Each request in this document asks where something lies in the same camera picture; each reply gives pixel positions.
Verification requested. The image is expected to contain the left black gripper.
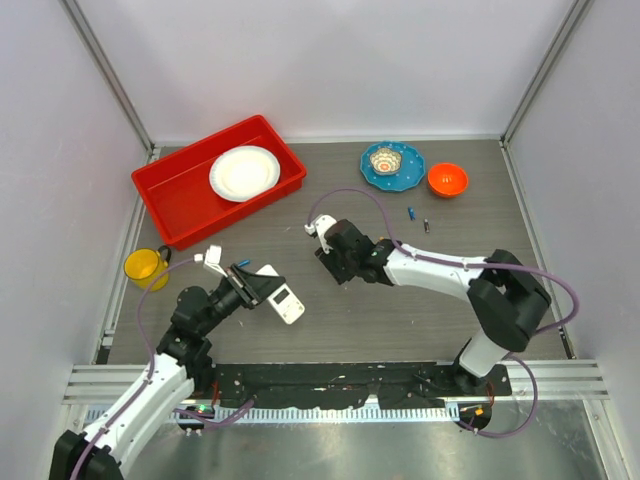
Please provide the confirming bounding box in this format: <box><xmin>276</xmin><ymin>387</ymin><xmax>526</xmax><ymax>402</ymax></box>
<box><xmin>197</xmin><ymin>263</ymin><xmax>283</xmax><ymax>336</ymax></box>

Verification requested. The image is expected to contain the white remote control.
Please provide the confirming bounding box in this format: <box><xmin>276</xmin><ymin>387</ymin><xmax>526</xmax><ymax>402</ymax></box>
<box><xmin>257</xmin><ymin>264</ymin><xmax>305</xmax><ymax>325</ymax></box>

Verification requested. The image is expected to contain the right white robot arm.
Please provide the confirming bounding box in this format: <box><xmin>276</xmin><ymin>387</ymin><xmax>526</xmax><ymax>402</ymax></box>
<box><xmin>305</xmin><ymin>215</ymin><xmax>551</xmax><ymax>395</ymax></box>

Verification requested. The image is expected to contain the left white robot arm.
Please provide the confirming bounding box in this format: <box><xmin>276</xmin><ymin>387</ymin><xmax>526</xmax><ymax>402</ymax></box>
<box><xmin>49</xmin><ymin>264</ymin><xmax>286</xmax><ymax>479</ymax></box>

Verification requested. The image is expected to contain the small patterned flower bowl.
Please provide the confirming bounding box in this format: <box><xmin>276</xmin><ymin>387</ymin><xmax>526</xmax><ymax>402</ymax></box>
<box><xmin>369</xmin><ymin>147</ymin><xmax>403</xmax><ymax>176</ymax></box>

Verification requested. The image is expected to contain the white paper plate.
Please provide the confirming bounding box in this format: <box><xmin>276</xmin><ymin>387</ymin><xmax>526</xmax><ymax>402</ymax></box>
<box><xmin>209</xmin><ymin>145</ymin><xmax>281</xmax><ymax>203</ymax></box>

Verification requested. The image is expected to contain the yellow plastic mug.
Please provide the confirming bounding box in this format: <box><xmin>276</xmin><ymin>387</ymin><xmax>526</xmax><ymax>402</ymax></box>
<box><xmin>123</xmin><ymin>245</ymin><xmax>172</xmax><ymax>292</ymax></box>

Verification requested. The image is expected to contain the blue ceramic plate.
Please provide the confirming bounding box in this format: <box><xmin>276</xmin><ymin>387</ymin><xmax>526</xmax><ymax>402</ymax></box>
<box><xmin>360</xmin><ymin>141</ymin><xmax>426</xmax><ymax>193</ymax></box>

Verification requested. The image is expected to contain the red plastic bin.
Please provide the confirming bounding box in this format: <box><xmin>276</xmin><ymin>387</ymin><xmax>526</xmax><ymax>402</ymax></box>
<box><xmin>131</xmin><ymin>115</ymin><xmax>307</xmax><ymax>250</ymax></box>

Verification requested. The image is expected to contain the orange plastic bowl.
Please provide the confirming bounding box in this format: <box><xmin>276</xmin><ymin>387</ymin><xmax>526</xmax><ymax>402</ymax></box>
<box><xmin>427</xmin><ymin>163</ymin><xmax>469</xmax><ymax>198</ymax></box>

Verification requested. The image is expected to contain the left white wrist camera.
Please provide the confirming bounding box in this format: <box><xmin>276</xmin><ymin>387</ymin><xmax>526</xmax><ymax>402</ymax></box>
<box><xmin>193</xmin><ymin>245</ymin><xmax>227</xmax><ymax>277</ymax></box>

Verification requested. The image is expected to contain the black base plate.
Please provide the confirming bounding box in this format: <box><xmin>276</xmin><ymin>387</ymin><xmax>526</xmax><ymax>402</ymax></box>
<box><xmin>188</xmin><ymin>362</ymin><xmax>512</xmax><ymax>410</ymax></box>

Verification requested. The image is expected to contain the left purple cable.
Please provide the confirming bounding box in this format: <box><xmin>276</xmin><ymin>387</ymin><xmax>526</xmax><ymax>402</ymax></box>
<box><xmin>69</xmin><ymin>257</ymin><xmax>257</xmax><ymax>480</ymax></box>

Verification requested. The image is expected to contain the purple cable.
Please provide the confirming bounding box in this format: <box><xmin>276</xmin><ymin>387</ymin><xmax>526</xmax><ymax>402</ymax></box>
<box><xmin>307</xmin><ymin>186</ymin><xmax>581</xmax><ymax>439</ymax></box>
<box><xmin>69</xmin><ymin>257</ymin><xmax>257</xmax><ymax>480</ymax></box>

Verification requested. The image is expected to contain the white slotted cable duct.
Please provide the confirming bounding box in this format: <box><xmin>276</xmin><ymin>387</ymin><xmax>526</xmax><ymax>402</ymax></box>
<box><xmin>87</xmin><ymin>403</ymin><xmax>461</xmax><ymax>424</ymax></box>

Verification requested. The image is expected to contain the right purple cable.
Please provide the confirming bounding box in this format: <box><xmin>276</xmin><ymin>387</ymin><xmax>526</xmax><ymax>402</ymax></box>
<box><xmin>307</xmin><ymin>186</ymin><xmax>581</xmax><ymax>439</ymax></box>

